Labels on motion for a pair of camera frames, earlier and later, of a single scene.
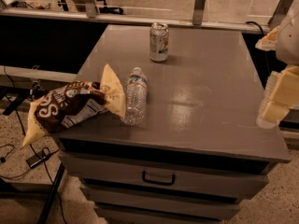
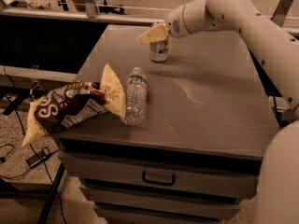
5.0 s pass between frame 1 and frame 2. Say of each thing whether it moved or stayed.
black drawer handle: stayed
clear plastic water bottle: stayed
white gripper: moved
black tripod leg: stayed
